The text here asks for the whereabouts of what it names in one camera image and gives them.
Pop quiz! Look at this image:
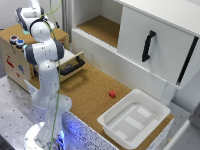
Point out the green cable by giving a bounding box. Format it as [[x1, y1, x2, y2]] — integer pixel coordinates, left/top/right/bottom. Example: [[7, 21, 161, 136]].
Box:
[[39, 0, 64, 150]]

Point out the white cabinet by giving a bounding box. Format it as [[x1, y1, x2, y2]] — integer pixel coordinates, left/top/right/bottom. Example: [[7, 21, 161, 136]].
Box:
[[71, 0, 200, 108]]

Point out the wooden drawer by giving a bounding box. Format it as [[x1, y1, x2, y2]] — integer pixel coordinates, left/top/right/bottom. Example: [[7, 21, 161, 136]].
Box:
[[56, 49, 86, 83]]

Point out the wooden drawer box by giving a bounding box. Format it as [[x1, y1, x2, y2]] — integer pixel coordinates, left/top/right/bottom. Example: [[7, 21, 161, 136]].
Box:
[[0, 23, 71, 92]]

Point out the blue button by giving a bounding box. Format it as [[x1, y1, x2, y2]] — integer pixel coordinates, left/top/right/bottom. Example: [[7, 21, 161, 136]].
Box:
[[15, 38, 27, 48]]

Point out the white sliding door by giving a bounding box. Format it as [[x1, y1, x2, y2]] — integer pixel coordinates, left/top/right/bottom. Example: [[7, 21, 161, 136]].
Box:
[[116, 5, 200, 86]]

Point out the pink block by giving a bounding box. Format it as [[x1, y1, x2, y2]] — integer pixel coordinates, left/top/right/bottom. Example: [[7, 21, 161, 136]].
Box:
[[108, 90, 117, 99]]

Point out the white plastic box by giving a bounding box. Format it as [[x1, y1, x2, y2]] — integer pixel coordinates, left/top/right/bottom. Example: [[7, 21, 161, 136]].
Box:
[[96, 88, 172, 150]]

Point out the black drawer handle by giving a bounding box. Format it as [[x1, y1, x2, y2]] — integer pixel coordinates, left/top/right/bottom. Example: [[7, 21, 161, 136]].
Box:
[[59, 55, 86, 77]]

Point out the black door handle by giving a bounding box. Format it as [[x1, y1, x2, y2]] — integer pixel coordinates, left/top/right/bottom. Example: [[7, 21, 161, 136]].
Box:
[[141, 30, 157, 63]]

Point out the red button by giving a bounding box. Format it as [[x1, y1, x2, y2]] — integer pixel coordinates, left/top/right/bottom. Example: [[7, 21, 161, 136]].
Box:
[[9, 34, 20, 45]]

